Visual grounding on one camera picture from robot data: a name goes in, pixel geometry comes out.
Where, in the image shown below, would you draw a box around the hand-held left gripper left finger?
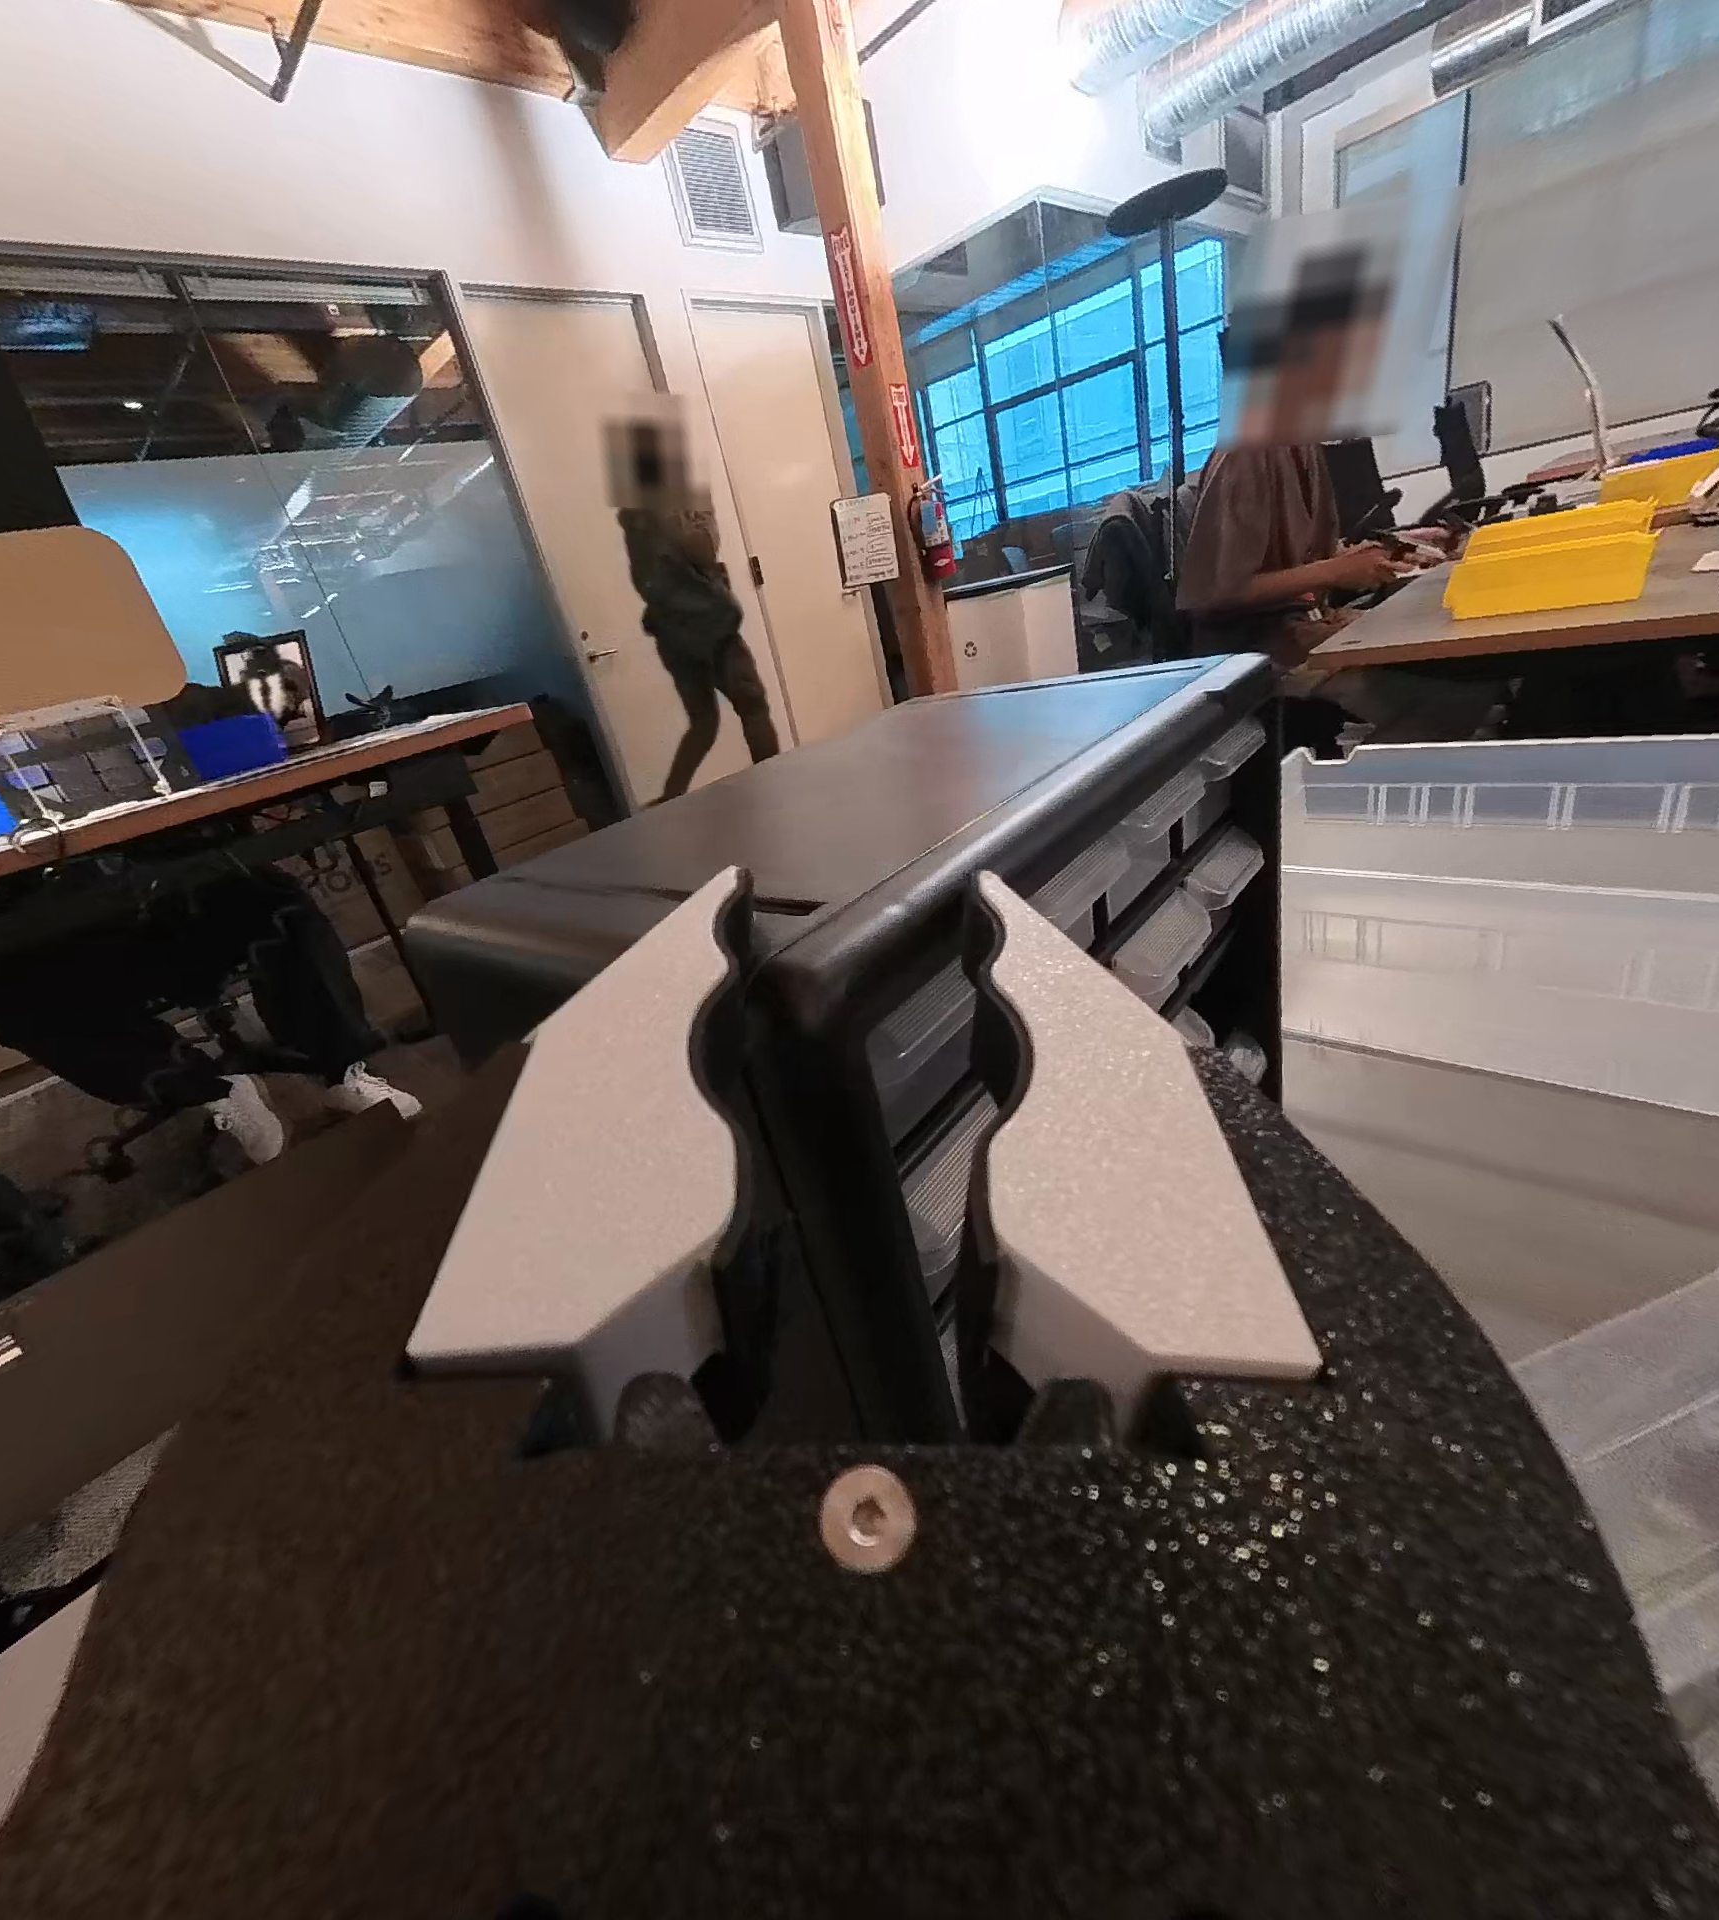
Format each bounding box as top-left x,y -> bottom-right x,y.
406,863 -> 760,1433

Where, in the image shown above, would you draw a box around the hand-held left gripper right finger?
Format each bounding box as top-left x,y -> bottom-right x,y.
962,869 -> 1326,1440

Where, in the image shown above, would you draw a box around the rows of clear cabinet drawers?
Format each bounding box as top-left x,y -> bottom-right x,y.
866,715 -> 1274,1322

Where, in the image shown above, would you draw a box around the black drawer cabinet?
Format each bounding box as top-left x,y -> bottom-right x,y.
404,653 -> 1284,1441

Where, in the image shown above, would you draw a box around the large clear plastic bin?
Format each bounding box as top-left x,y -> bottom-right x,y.
1280,732 -> 1719,1120

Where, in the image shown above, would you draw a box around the white recycling cabinet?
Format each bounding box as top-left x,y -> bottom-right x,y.
942,565 -> 1082,701

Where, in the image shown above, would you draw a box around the printed cardboard box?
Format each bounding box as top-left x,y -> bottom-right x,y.
272,840 -> 418,954

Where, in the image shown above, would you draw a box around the brown wooden desk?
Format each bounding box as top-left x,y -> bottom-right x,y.
0,701 -> 538,909

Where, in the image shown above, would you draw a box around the dark brown labelled box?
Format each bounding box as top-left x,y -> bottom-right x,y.
0,1102 -> 538,1570

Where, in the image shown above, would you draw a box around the black office chair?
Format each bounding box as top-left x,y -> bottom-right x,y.
1076,486 -> 1206,671
1426,382 -> 1500,519

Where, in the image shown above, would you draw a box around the framed printed tag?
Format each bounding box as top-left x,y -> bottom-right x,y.
212,629 -> 328,748

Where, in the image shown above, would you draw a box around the clear acrylic stand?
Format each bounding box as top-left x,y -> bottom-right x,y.
0,696 -> 194,850

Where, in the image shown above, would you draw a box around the dark jacket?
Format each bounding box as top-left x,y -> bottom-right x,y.
1082,488 -> 1180,623

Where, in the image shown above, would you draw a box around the white door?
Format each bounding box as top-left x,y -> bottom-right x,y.
686,293 -> 862,744
462,284 -> 682,819

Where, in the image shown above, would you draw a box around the white sign on stand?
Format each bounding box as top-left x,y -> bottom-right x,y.
830,491 -> 904,596

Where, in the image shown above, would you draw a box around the beige rounded panel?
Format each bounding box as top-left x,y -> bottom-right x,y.
0,524 -> 190,750

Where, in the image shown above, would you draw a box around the wooden support post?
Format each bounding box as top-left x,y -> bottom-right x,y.
776,0 -> 964,704

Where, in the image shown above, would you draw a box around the white wall vent grille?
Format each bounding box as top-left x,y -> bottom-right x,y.
664,115 -> 768,252

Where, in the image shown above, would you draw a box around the black wall speaker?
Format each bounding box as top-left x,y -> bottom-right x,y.
762,96 -> 888,238

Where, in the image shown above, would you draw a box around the silver ventilation duct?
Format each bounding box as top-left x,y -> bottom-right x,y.
1062,0 -> 1566,152

